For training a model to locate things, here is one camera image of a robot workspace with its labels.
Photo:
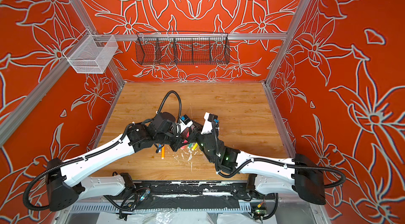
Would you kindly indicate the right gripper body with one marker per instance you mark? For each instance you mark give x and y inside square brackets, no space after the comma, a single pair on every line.
[202,142]

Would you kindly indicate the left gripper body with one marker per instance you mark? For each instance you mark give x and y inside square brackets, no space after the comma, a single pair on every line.
[171,135]

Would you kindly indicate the orange marker pen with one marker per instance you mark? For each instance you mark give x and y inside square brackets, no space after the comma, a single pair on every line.
[162,152]

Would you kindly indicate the pink marker pen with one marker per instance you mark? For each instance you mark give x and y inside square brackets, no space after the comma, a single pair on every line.
[185,134]

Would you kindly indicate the yellow marker pen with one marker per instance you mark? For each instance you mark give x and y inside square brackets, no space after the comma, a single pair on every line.
[195,146]

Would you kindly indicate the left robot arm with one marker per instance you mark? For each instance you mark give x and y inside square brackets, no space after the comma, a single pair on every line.
[71,180]

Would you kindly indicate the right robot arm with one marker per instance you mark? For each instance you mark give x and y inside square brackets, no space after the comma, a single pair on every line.
[297,175]

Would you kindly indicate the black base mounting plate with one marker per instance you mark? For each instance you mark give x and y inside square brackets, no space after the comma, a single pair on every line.
[191,195]

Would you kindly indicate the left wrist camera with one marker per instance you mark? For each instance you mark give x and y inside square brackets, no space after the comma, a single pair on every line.
[185,122]

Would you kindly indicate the black wire basket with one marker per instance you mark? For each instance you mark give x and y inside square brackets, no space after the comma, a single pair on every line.
[186,48]

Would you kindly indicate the white wire basket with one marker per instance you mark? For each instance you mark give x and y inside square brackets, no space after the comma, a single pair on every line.
[91,54]

